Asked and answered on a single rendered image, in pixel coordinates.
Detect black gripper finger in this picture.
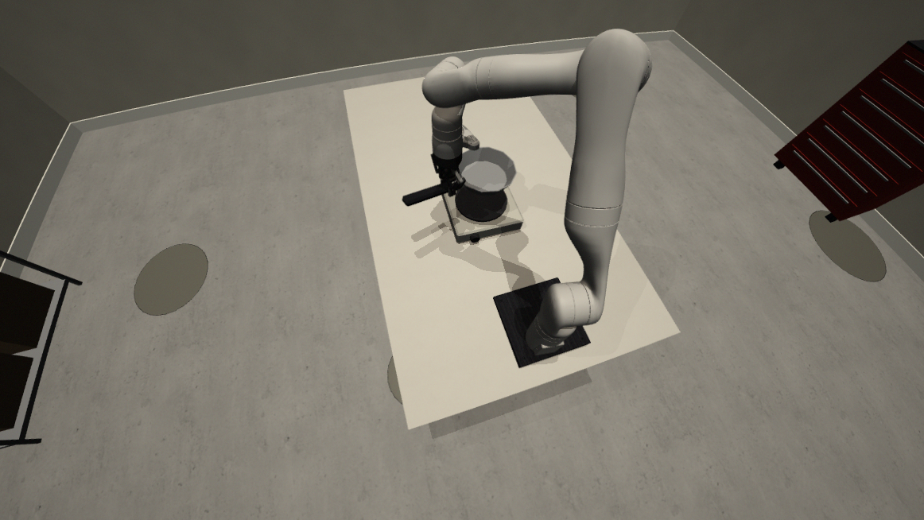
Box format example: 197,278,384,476
431,154,446,183
443,169,466,197

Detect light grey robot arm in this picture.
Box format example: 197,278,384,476
422,29,652,355

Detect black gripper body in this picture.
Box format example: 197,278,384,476
433,153,462,179

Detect dark grey frying pan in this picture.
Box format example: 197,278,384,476
408,147,517,204

